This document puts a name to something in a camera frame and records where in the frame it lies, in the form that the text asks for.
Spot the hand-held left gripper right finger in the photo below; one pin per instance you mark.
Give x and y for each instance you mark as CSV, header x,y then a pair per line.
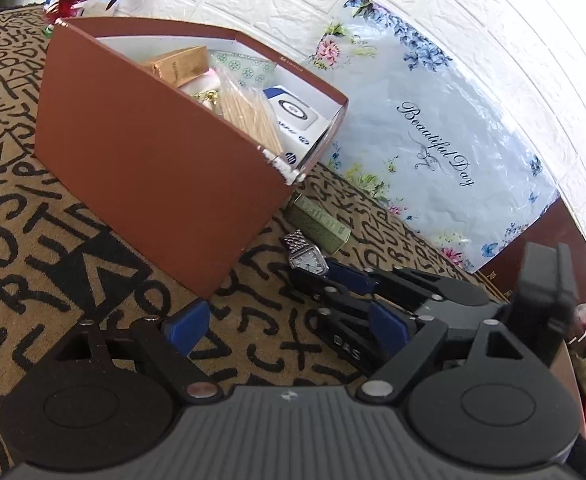
x,y
388,325

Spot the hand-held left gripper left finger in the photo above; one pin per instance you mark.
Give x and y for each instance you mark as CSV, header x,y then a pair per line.
x,y
188,325

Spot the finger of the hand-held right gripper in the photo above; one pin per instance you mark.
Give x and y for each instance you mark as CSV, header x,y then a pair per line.
x,y
345,342
350,277

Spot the silver wristwatch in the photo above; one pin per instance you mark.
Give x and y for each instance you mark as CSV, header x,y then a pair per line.
x,y
307,259

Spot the brown cardboard box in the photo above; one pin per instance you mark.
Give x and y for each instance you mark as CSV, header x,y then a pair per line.
x,y
143,180

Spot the bag of toothpicks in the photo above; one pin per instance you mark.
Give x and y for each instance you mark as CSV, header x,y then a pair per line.
x,y
250,112

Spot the gold slim box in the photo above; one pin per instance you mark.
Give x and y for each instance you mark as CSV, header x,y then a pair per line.
x,y
178,66

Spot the letter-print covered desktop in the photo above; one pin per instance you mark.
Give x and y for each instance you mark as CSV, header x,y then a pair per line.
x,y
73,270

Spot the olive green small box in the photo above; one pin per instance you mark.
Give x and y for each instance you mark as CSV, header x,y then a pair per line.
x,y
320,222

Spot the dark brown wooden board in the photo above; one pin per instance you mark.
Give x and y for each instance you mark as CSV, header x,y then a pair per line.
x,y
513,230

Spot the floral plastic bag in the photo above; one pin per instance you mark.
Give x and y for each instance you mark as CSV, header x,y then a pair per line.
x,y
423,125

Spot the white and blue carton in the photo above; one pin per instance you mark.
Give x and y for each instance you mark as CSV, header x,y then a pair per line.
x,y
295,115

